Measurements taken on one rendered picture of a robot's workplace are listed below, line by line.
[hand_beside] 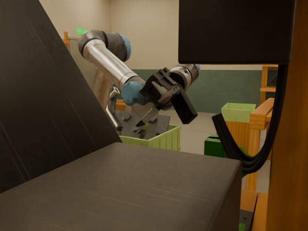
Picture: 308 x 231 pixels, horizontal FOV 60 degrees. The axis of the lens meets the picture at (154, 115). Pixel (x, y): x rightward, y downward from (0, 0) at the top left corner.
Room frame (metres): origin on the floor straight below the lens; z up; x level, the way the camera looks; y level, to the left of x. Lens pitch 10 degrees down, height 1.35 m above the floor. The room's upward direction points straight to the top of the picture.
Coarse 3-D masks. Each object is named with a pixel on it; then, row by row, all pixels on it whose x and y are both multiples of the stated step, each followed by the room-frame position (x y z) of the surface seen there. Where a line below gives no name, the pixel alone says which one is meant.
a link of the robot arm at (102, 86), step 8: (104, 32) 1.13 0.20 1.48; (112, 40) 1.12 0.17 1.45; (120, 40) 1.15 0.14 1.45; (128, 40) 1.19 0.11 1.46; (112, 48) 1.12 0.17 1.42; (120, 48) 1.15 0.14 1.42; (128, 48) 1.18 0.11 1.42; (120, 56) 1.16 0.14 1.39; (128, 56) 1.20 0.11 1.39; (96, 72) 1.21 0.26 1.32; (96, 80) 1.20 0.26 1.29; (104, 80) 1.19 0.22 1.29; (96, 88) 1.20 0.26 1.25; (104, 88) 1.20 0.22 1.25; (96, 96) 1.21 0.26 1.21; (104, 96) 1.21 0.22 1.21; (104, 104) 1.23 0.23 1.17
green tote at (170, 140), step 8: (144, 128) 1.85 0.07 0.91; (168, 128) 1.76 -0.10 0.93; (176, 128) 1.66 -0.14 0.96; (120, 136) 1.46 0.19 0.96; (144, 136) 1.85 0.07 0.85; (160, 136) 1.48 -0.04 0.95; (168, 136) 1.57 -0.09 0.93; (176, 136) 1.67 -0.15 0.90; (136, 144) 1.41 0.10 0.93; (144, 144) 1.38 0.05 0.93; (152, 144) 1.40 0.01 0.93; (160, 144) 1.48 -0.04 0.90; (168, 144) 1.57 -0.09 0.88; (176, 144) 1.67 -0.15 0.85
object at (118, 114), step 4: (116, 96) 1.89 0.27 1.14; (112, 100) 1.88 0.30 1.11; (112, 104) 1.88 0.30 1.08; (112, 108) 1.87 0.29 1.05; (116, 112) 1.84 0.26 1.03; (120, 112) 1.82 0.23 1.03; (116, 116) 1.83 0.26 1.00; (120, 116) 1.81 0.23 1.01; (116, 120) 1.82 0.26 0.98; (120, 120) 1.80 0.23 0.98; (120, 132) 1.74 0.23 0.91
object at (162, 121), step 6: (156, 114) 1.70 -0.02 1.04; (156, 120) 1.68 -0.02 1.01; (162, 120) 1.65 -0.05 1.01; (168, 120) 1.63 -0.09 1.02; (150, 126) 1.69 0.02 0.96; (156, 126) 1.66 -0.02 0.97; (162, 126) 1.64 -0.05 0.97; (168, 126) 1.63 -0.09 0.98; (150, 132) 1.68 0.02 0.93; (150, 138) 1.59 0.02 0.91
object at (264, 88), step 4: (264, 68) 6.45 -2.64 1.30; (264, 72) 6.45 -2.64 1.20; (264, 76) 6.45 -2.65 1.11; (264, 80) 6.47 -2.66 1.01; (264, 84) 6.84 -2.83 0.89; (260, 88) 6.44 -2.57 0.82; (264, 88) 6.40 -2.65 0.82; (268, 88) 6.36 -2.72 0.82; (272, 88) 6.36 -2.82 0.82; (264, 92) 6.83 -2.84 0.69; (260, 96) 6.47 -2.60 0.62; (264, 96) 6.83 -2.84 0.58; (260, 100) 6.47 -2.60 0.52; (264, 100) 6.82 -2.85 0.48; (260, 104) 6.47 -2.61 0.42
